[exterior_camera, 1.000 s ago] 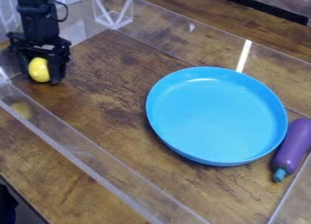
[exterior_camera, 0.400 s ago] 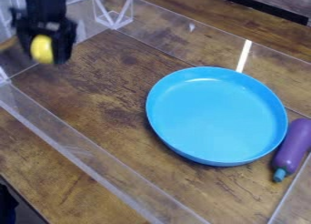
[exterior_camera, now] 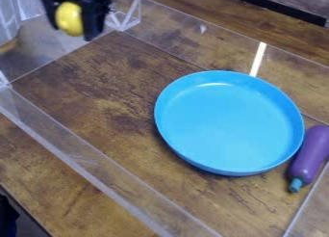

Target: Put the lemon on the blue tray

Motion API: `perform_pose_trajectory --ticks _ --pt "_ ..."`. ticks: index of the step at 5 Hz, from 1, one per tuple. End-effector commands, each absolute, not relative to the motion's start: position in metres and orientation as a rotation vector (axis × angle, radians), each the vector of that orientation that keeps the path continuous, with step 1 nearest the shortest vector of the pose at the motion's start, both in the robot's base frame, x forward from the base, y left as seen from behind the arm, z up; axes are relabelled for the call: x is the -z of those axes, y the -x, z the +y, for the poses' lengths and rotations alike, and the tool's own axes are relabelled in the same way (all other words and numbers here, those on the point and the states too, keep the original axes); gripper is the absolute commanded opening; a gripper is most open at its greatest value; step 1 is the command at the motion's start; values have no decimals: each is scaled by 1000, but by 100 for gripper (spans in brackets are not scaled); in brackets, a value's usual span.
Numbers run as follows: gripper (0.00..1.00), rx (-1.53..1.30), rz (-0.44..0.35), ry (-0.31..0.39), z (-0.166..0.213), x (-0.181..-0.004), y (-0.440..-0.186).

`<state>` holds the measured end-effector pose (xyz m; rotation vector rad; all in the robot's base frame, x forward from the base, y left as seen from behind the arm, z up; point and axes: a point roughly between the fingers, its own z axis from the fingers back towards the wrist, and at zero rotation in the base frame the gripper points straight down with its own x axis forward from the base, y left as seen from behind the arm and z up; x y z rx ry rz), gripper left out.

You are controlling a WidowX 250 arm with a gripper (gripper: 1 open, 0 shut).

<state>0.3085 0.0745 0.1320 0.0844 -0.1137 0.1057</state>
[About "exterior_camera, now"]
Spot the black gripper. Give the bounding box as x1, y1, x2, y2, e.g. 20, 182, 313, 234
41, 0, 112, 41

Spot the yellow lemon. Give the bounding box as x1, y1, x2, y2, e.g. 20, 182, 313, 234
54, 2, 84, 37

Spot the blue round tray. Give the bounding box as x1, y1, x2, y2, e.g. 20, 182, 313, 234
154, 70, 305, 176

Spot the white patterned curtain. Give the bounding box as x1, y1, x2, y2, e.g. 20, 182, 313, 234
0, 0, 45, 46

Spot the black bar on background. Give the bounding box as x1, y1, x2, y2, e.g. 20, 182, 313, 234
240, 0, 326, 27

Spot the purple toy eggplant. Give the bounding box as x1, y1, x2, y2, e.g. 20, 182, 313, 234
288, 125, 329, 193

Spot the clear acrylic enclosure wall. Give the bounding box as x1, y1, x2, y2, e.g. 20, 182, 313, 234
0, 0, 329, 237

